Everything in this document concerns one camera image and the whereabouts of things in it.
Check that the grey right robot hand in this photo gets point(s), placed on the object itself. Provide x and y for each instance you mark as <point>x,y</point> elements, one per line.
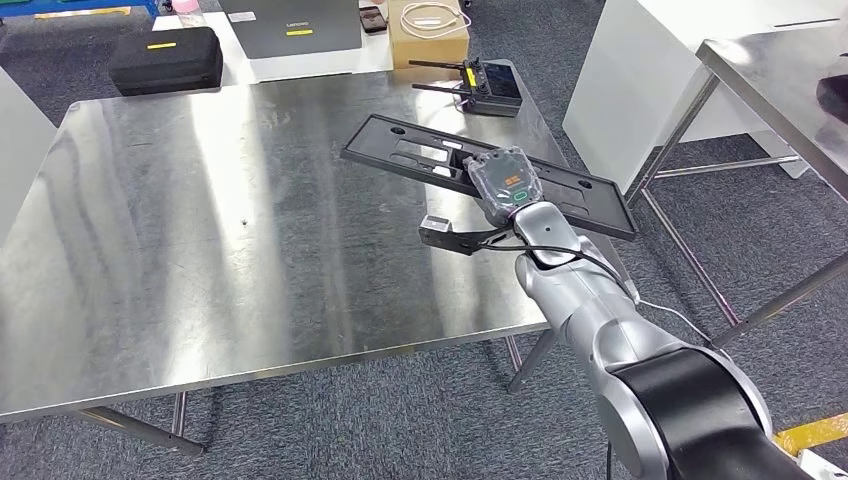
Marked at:
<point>507,185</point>

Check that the black plastic plate part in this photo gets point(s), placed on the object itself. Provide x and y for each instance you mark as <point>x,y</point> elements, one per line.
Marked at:
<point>378,149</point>

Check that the stainless steel workbench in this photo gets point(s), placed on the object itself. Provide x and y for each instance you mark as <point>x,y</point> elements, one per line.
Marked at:
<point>199,232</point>

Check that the black car part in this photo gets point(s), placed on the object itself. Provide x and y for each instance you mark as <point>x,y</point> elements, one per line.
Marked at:
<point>835,99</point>

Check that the black remote controller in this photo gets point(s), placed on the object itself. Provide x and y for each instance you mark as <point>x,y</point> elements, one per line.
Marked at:
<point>500,93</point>

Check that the white cabinet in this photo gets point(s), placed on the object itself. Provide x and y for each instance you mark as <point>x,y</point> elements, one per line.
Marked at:
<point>616,99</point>

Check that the cardboard box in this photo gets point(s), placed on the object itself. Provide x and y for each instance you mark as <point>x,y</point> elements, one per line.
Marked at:
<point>427,53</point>

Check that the black smartphone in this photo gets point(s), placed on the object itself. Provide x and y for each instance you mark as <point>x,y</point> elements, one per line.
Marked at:
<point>373,20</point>

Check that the grey laptop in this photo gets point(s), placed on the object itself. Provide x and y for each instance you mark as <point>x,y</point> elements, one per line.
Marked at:
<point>291,40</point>

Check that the stainless steel table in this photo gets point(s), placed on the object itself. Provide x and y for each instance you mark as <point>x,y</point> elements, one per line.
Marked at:
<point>768,79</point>

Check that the black zip case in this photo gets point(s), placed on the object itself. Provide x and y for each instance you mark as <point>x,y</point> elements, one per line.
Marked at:
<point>166,66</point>

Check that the pink bottle cap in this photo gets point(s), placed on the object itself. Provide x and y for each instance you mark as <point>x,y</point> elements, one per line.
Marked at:
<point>187,5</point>

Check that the yellow floor tape square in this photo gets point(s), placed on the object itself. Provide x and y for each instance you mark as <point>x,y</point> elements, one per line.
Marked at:
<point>811,434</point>

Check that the white power strip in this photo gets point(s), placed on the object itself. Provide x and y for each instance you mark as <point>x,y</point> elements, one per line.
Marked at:
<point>825,467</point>

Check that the yellow tape strip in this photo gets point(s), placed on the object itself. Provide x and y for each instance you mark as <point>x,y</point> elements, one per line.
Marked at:
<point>83,12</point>

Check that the blue metal cart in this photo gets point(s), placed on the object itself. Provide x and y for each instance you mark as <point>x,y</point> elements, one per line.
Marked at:
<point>66,4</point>

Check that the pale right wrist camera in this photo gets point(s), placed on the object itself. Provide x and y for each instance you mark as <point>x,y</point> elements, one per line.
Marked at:
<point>436,225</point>

